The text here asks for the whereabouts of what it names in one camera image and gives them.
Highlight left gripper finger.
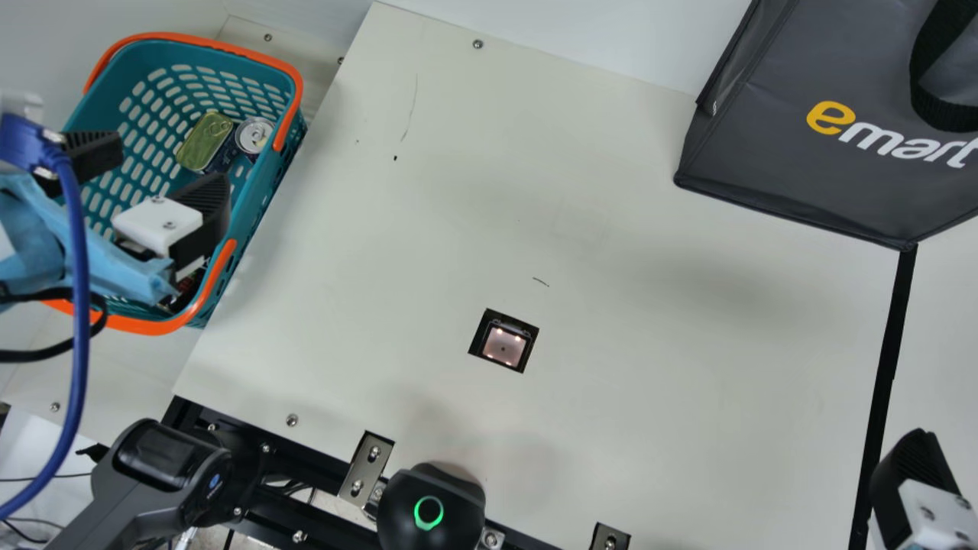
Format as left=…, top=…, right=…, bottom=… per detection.
left=46, top=130, right=125, bottom=186
left=112, top=172, right=232, bottom=276

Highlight black device with green light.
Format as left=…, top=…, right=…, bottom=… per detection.
left=376, top=461, right=488, bottom=550

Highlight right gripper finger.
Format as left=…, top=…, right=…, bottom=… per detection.
left=870, top=428, right=978, bottom=550

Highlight rectangular tin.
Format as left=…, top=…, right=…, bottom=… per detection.
left=175, top=112, right=245, bottom=176

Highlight black cable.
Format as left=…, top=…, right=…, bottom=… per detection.
left=0, top=286, right=109, bottom=364

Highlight black strip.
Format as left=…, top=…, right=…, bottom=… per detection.
left=848, top=243, right=919, bottom=550

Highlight blue cable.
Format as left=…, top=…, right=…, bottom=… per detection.
left=0, top=113, right=93, bottom=521

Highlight small square scanner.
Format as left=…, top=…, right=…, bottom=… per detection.
left=468, top=308, right=540, bottom=374

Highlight dark grey bag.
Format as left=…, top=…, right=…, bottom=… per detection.
left=674, top=0, right=978, bottom=252

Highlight can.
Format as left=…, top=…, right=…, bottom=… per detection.
left=234, top=116, right=277, bottom=162

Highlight teal shopping basket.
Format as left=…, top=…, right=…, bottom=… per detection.
left=42, top=32, right=308, bottom=337

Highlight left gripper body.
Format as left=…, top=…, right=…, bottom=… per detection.
left=0, top=172, right=179, bottom=308

